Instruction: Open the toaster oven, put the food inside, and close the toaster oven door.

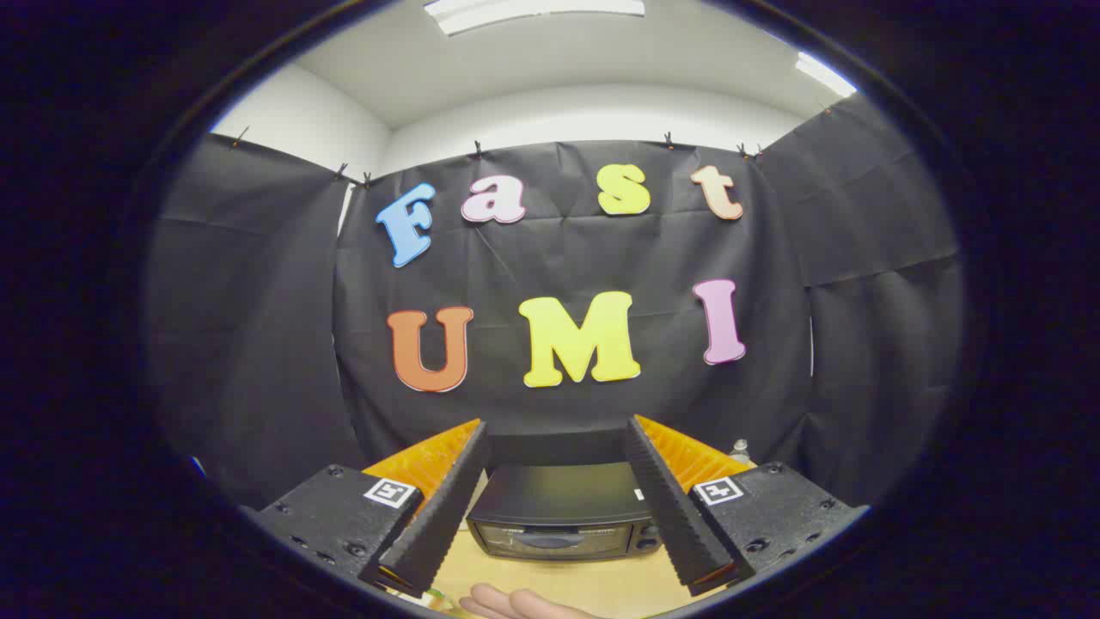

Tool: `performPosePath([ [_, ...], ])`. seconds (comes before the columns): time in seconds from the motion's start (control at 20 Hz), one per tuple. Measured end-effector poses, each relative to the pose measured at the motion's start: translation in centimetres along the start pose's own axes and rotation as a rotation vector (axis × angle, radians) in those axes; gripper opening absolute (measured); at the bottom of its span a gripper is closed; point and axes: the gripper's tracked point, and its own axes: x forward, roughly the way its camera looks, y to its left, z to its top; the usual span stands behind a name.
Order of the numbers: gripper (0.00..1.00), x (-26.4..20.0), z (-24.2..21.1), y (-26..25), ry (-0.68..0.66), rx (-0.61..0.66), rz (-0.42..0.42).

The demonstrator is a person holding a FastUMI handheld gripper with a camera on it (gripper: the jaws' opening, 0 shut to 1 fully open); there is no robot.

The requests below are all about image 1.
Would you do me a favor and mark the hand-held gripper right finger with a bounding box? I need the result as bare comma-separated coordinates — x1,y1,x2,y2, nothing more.
623,414,871,598

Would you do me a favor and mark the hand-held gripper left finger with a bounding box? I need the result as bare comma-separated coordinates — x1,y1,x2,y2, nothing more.
245,419,492,600

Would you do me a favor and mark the black toaster oven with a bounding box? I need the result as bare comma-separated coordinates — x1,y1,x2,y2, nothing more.
467,463,664,562

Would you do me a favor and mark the black backdrop cloth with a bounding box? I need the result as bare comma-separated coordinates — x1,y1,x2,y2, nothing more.
146,90,963,508

